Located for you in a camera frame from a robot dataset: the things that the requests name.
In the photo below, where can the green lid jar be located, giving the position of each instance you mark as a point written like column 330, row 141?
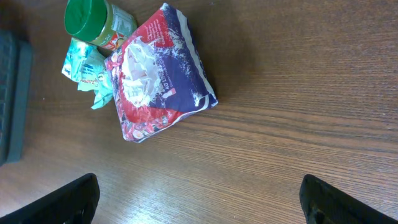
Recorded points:
column 98, row 22

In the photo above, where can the teal wipes packet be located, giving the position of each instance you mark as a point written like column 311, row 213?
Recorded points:
column 84, row 64

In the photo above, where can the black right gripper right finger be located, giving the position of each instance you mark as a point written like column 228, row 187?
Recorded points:
column 323, row 203

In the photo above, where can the red purple snack packet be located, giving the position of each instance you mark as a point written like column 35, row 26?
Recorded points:
column 157, row 76

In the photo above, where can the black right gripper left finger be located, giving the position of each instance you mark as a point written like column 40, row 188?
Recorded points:
column 75, row 202

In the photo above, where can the grey plastic mesh basket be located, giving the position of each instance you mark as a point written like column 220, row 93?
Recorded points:
column 16, row 65

